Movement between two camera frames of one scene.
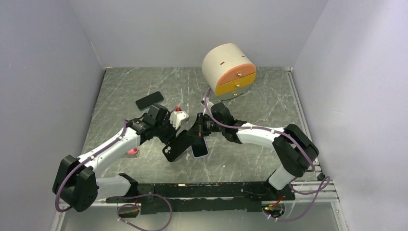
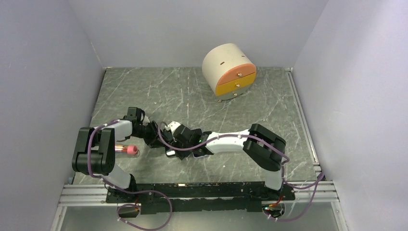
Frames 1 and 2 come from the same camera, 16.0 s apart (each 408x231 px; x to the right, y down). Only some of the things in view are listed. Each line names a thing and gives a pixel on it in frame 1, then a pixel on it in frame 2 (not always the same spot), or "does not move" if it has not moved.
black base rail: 155,198 does not move
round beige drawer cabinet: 228,71 does not move
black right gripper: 198,127 → 175,142
